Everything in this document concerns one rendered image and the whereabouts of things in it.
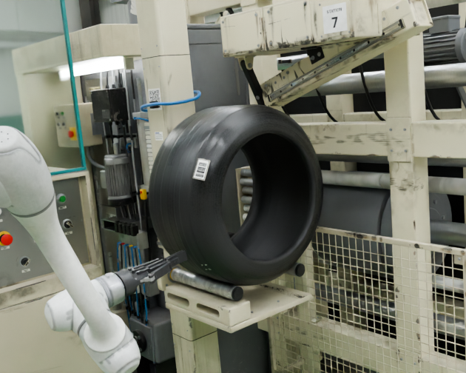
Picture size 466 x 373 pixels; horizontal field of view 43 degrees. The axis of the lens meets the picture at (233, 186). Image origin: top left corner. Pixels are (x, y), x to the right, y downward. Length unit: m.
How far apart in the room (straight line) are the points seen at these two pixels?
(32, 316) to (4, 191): 1.16
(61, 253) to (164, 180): 0.53
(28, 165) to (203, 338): 1.31
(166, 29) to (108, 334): 1.08
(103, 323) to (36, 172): 0.45
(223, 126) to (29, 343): 1.09
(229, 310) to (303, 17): 0.93
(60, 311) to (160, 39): 0.98
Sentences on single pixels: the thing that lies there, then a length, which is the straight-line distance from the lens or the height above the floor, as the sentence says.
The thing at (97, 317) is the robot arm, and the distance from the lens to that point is 1.45.
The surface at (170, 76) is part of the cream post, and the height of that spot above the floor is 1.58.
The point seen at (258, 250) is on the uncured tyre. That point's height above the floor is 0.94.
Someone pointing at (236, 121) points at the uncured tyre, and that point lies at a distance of 1.78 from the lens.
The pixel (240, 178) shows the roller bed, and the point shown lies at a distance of 2.45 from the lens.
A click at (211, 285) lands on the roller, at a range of 1.93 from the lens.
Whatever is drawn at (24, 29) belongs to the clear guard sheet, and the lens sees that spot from 2.27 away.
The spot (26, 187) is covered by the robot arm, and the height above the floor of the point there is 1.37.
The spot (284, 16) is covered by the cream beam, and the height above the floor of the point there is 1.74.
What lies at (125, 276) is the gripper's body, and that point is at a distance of 1.69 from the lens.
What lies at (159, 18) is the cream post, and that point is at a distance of 2.11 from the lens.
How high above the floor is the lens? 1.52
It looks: 9 degrees down
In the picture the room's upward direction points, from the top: 5 degrees counter-clockwise
